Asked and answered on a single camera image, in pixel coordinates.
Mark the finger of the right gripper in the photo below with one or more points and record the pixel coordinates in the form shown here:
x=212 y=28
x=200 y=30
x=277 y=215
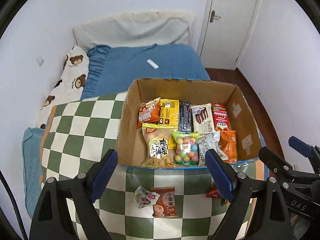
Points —
x=308 y=151
x=283 y=170

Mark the small white pink packet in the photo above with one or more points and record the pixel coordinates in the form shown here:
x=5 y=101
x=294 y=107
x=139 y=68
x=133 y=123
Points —
x=144 y=198

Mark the bear print pillow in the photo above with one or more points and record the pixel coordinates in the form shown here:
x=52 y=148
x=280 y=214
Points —
x=69 y=87

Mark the beige Franzzi wafer pack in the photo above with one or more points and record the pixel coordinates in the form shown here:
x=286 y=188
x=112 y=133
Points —
x=203 y=122

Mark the orange red snack bag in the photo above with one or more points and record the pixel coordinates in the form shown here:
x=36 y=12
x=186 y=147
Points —
x=149 y=112

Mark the white grey snack pack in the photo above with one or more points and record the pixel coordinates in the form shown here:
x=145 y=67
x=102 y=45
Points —
x=207 y=142

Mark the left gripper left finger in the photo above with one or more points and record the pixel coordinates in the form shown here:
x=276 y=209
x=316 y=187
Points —
x=51 y=219

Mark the brown small snack packet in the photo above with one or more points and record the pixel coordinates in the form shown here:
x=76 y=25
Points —
x=165 y=206

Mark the green white checkered cushion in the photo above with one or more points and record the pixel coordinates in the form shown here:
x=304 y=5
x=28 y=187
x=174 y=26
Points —
x=80 y=133

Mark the metal door handle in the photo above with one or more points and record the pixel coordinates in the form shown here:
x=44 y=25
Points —
x=214 y=16

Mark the black cookie snack pack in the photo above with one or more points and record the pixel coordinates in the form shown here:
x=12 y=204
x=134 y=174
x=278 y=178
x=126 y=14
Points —
x=185 y=122

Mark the colourful candy balls bag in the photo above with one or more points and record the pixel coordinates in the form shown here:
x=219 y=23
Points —
x=186 y=148

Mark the white remote control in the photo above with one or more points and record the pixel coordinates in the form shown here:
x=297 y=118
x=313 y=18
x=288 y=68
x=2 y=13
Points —
x=152 y=64

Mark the red snack box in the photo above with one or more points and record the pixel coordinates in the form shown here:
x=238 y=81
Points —
x=220 y=118

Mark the brown cardboard box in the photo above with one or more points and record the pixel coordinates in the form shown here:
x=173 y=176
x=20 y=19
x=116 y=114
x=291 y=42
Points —
x=131 y=146

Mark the yellow chicken snack bag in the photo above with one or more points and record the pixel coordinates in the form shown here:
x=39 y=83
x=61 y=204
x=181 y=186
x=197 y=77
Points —
x=160 y=145

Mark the blue bed sheet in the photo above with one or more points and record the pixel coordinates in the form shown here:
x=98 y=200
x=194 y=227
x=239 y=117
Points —
x=112 y=70

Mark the white wall switch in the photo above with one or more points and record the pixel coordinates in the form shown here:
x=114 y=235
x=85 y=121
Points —
x=40 y=60

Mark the white door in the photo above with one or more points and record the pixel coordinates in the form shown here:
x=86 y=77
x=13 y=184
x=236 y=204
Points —
x=222 y=40

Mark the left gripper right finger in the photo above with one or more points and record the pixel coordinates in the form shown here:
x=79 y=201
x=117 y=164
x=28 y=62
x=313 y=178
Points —
x=270 y=219

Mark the red small snack packet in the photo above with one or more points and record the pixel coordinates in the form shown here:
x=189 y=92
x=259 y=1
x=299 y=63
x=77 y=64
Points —
x=214 y=193

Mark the yellow panda snack bag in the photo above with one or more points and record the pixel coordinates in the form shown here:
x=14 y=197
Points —
x=226 y=202

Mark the light blue pillow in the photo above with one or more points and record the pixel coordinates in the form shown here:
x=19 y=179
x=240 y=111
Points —
x=32 y=170

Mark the yellow chocolate snack bag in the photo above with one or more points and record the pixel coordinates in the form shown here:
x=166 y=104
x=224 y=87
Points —
x=169 y=112

